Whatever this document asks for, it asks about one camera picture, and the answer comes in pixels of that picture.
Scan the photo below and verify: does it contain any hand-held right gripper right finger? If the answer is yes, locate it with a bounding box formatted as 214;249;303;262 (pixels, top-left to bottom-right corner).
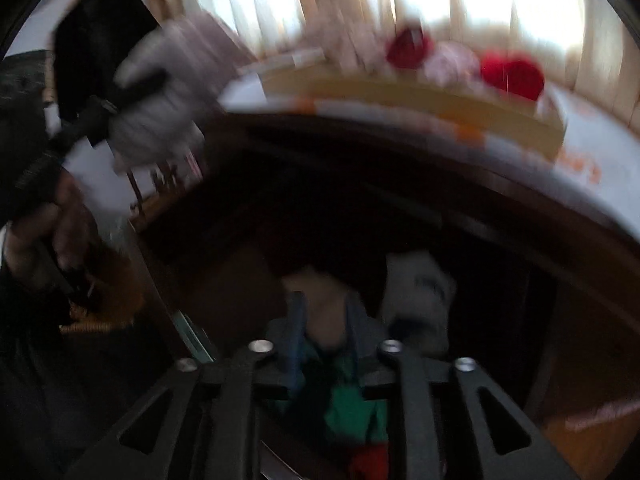
345;297;581;480

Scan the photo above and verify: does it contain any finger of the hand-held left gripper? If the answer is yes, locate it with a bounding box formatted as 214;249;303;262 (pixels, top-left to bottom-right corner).
106;67;168;111

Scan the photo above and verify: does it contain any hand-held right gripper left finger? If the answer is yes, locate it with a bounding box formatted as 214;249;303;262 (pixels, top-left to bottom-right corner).
65;290;306;480

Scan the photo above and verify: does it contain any grey underwear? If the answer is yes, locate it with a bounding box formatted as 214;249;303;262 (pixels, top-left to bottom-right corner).
265;265;393;376
111;20;221;173

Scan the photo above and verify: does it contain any grey sock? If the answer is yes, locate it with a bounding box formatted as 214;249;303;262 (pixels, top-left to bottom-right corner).
381;251;457;357

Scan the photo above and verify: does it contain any red ribbed underwear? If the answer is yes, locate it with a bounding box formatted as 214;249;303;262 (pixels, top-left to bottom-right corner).
347;442;391;480

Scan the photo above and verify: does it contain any shallow cardboard box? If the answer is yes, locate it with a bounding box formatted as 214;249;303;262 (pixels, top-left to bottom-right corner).
257;50;568;161

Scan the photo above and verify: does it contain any person's left hand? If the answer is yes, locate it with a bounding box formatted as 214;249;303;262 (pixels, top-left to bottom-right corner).
7;180;101;286

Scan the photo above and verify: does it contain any black hanging garment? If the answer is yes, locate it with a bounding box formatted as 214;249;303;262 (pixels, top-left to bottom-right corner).
50;0;163;123

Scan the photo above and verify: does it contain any green and black sock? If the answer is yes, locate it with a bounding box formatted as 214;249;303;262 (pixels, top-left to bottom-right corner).
322;355;391;445

